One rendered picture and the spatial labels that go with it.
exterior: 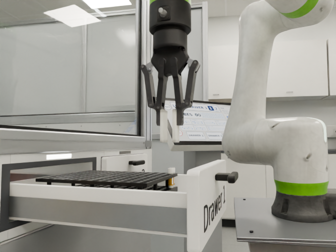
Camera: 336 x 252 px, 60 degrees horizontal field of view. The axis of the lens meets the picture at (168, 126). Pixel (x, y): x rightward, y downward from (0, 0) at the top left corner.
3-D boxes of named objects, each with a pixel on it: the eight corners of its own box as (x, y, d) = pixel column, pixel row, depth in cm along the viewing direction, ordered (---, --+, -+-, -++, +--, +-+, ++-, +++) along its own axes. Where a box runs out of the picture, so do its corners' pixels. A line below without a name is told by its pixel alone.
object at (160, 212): (217, 202, 65) (217, 175, 65) (189, 238, 40) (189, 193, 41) (65, 193, 77) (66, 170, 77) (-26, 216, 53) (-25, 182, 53)
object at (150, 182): (177, 175, 64) (177, 173, 64) (146, 187, 47) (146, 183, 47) (169, 175, 64) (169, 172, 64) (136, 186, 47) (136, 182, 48)
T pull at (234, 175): (238, 178, 55) (238, 171, 55) (234, 184, 48) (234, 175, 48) (219, 178, 56) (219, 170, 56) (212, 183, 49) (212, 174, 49)
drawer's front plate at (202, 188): (226, 208, 65) (225, 159, 66) (199, 255, 38) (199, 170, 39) (218, 208, 66) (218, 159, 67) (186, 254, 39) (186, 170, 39)
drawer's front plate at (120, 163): (147, 184, 105) (147, 153, 106) (106, 198, 78) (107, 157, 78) (143, 184, 106) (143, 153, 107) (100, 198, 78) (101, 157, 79)
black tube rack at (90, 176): (177, 202, 63) (177, 172, 64) (146, 223, 47) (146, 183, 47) (89, 197, 70) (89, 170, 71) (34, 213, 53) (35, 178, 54)
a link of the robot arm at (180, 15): (196, 15, 68) (158, 20, 71) (182, -10, 57) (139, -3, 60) (196, 40, 67) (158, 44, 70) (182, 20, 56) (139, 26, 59)
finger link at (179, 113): (178, 102, 63) (191, 101, 62) (178, 125, 63) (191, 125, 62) (176, 101, 62) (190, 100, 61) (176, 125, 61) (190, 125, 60)
